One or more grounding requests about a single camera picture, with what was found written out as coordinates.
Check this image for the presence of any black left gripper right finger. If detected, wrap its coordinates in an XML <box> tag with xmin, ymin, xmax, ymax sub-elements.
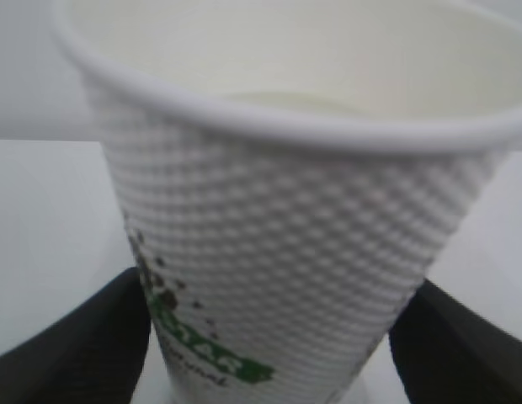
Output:
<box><xmin>389</xmin><ymin>281</ymin><xmax>522</xmax><ymax>403</ymax></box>

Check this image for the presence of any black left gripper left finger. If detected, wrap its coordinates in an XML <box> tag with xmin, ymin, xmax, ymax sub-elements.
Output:
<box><xmin>0</xmin><ymin>268</ymin><xmax>151</xmax><ymax>403</ymax></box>

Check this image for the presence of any white paper coffee cup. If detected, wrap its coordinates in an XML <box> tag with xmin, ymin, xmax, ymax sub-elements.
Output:
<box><xmin>54</xmin><ymin>1</ymin><xmax>522</xmax><ymax>403</ymax></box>

